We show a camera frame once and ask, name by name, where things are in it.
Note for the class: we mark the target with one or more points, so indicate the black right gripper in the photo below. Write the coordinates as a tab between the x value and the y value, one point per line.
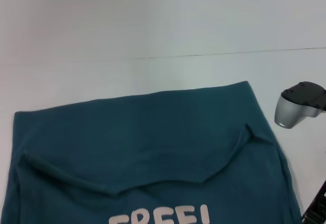
317	206

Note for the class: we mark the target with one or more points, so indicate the dark teal blue shirt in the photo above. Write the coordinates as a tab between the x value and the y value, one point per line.
152	145

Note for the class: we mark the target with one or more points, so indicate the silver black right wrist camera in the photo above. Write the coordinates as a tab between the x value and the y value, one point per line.
298	101

